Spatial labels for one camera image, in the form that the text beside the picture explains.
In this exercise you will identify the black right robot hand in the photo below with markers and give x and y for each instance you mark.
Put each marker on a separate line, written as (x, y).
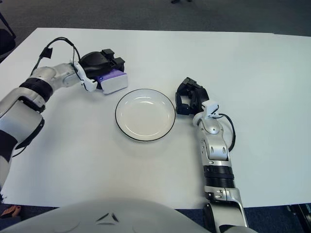
(198, 95)

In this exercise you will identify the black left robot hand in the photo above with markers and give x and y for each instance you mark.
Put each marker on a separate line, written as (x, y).
(97, 61)

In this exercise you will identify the purple tissue paper pack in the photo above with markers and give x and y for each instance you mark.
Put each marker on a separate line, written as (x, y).
(114, 82)

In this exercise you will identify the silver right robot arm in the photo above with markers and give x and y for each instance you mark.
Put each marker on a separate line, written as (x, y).
(218, 150)

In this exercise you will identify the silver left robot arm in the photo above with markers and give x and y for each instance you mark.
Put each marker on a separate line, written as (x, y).
(22, 114)

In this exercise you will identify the white plate black rim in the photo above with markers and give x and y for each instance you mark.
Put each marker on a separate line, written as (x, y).
(145, 116)

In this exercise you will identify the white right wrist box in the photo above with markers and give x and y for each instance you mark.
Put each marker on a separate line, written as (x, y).
(210, 108)

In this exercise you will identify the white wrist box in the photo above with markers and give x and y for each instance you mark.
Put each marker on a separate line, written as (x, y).
(90, 85)
(210, 108)

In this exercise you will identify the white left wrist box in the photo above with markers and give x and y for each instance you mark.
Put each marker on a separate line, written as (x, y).
(90, 85)

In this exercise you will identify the black office chair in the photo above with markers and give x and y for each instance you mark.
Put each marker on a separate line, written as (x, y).
(5, 43)

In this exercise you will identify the dark shoes of person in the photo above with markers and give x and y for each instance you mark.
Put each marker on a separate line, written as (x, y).
(181, 1)

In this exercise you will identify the grey robot torso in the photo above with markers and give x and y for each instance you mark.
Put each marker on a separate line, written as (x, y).
(121, 218)

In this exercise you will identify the bare foot in sandal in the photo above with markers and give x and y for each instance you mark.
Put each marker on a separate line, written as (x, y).
(9, 211)

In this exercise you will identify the black table leg frame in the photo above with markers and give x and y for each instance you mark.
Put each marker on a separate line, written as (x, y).
(300, 214)

